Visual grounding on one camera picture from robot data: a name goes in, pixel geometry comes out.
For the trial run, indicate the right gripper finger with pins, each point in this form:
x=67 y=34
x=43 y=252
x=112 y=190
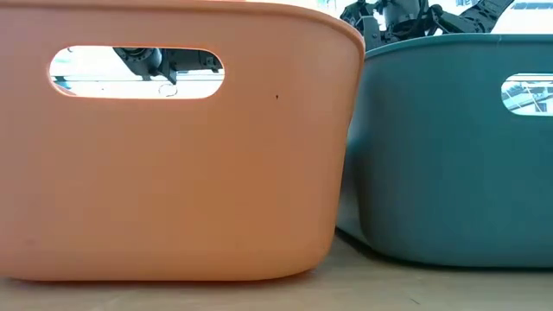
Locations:
x=371 y=34

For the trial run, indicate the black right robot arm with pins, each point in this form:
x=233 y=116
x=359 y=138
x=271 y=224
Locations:
x=475 y=17

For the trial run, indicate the teal plastic bin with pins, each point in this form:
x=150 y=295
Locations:
x=453 y=173

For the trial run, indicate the orange plastic bin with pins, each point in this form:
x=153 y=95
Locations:
x=173 y=181

